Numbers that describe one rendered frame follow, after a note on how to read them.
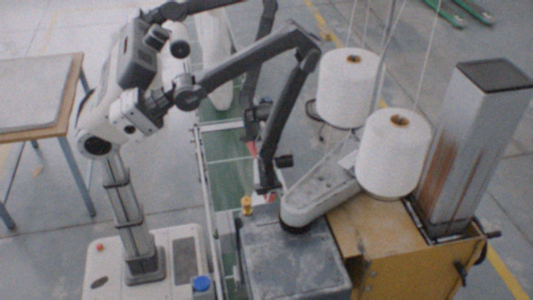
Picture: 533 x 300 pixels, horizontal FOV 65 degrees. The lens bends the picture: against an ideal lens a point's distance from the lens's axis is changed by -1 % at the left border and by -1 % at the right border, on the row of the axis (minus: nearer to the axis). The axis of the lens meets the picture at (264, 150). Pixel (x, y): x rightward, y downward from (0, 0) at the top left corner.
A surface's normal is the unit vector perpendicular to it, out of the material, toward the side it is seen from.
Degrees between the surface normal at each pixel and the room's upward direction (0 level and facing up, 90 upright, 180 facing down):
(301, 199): 0
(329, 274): 0
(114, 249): 0
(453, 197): 90
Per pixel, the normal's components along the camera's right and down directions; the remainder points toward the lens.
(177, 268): 0.00, -0.75
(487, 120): 0.21, 0.65
